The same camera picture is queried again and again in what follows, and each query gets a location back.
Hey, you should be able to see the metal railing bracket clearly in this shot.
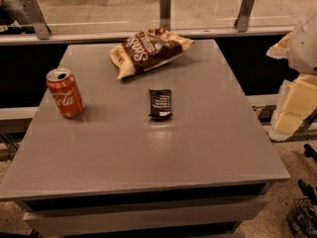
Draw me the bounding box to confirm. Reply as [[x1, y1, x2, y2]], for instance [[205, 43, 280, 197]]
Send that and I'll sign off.
[[234, 0, 256, 32], [159, 0, 171, 30], [23, 0, 51, 40]]

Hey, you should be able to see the red coca-cola can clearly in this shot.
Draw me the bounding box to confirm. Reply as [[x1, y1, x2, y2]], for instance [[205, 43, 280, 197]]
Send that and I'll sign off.
[[47, 67, 84, 118]]

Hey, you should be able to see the brown white chip bag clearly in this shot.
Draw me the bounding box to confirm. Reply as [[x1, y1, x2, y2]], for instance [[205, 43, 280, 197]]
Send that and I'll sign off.
[[110, 28, 194, 79]]

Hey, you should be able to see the black rxbar chocolate bar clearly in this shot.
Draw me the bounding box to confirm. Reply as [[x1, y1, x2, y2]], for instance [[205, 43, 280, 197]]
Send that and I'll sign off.
[[150, 89, 172, 120]]

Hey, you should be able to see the middle metal railing bracket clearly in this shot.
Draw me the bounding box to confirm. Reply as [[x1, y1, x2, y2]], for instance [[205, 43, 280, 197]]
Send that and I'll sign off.
[[159, 0, 171, 30]]

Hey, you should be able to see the black wire basket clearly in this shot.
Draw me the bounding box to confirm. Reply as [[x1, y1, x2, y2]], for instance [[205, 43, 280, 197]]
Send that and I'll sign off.
[[286, 198, 317, 238]]

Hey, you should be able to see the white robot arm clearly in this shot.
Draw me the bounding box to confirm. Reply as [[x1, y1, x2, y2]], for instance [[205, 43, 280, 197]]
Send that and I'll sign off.
[[266, 4, 317, 141]]

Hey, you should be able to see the grey table drawer unit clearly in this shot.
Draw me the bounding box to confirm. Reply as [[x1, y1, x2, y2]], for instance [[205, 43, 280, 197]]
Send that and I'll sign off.
[[24, 194, 268, 237]]

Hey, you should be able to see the left metal railing bracket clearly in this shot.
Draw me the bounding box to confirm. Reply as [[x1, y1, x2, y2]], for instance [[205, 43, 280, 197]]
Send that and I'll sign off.
[[23, 0, 51, 40]]

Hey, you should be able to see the person sitting in background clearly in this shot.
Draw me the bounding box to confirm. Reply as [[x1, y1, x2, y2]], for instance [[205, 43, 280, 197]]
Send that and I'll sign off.
[[0, 0, 35, 34]]

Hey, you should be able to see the right metal railing bracket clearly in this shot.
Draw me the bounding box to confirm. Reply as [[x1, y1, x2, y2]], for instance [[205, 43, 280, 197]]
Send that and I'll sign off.
[[234, 0, 256, 32]]

